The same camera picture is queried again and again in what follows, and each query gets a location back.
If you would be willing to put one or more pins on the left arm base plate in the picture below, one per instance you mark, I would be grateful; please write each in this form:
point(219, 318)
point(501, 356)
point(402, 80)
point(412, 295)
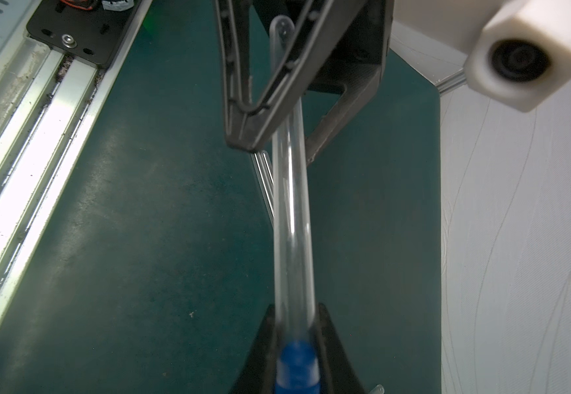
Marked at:
point(90, 30)

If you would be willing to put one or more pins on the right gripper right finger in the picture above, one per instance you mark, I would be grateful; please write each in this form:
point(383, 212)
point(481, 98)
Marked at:
point(336, 372)

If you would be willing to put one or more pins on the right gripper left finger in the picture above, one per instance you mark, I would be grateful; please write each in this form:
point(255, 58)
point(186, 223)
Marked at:
point(258, 374)

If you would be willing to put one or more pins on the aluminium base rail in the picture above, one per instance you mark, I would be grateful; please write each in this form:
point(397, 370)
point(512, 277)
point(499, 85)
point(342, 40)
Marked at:
point(49, 104)

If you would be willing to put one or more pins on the green table mat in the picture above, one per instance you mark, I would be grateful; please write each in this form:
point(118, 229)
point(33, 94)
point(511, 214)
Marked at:
point(156, 267)

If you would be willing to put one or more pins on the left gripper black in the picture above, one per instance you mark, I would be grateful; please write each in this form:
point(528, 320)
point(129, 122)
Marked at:
point(334, 47)

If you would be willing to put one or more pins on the clear test tube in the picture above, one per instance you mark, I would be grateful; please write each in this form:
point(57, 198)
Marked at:
point(295, 304)
point(262, 166)

